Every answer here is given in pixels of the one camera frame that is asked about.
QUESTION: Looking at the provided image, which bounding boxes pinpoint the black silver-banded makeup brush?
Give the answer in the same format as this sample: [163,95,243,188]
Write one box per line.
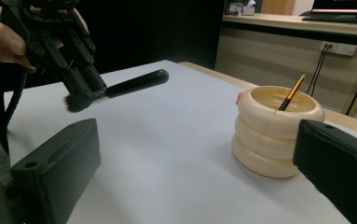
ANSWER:
[62,68,170,114]

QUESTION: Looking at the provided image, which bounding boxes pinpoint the black keyboard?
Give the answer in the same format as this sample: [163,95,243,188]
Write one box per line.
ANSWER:
[301,11,357,26]

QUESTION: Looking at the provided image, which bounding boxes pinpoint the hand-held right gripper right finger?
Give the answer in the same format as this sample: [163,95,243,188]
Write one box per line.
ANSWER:
[292,119,357,224]

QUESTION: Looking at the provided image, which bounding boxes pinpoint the white tissue box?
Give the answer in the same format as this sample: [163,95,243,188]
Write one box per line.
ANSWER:
[228,0,258,17]

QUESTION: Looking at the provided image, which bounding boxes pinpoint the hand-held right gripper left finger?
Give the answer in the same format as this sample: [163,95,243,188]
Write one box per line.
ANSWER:
[9,117,102,224]

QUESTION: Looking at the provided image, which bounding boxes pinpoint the thin gold-banded makeup brush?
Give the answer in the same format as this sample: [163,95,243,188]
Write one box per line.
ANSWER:
[277,73,307,112]

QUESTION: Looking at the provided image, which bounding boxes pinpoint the white wall socket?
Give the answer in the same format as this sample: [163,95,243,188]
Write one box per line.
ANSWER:
[319,41,357,57]

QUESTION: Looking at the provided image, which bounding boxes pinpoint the cream ribbed brush holder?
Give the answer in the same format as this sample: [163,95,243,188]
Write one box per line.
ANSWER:
[231,85,326,179]

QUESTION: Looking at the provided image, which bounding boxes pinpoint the black monitor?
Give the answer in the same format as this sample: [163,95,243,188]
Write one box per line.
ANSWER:
[310,0,357,15]

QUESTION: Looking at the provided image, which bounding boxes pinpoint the white table mat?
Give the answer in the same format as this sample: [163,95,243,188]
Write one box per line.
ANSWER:
[3,59,357,224]

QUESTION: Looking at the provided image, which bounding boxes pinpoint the black wall cable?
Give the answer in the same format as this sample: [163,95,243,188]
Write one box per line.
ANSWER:
[309,45,334,97]
[306,45,329,94]

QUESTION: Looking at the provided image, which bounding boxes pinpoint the wooden desk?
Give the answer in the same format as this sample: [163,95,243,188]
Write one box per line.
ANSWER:
[222,12,357,117]

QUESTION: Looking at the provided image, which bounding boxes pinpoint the wooden cabinet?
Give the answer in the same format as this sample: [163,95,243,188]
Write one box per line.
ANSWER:
[261,0,296,16]

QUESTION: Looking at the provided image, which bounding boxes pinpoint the left hand-held gripper cable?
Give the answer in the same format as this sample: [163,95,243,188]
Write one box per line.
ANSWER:
[0,69,28,157]

